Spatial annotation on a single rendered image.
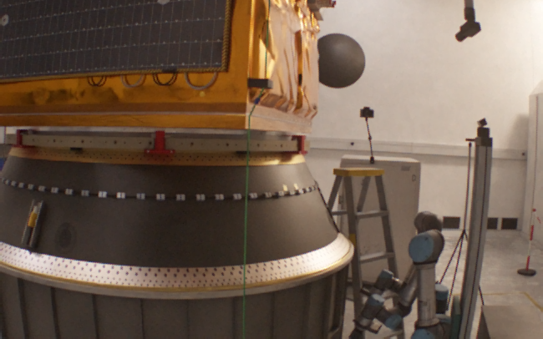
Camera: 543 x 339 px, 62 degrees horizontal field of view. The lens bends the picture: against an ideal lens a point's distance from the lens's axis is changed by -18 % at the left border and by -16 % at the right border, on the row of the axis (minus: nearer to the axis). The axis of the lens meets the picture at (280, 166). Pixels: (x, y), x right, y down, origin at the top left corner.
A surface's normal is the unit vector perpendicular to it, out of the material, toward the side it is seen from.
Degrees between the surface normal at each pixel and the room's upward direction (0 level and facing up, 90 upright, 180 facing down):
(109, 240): 62
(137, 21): 90
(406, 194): 90
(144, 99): 94
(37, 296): 90
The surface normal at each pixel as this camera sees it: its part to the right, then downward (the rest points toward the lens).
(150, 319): 0.22, 0.07
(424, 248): -0.66, -0.11
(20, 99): -0.18, 0.23
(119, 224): 0.12, -0.41
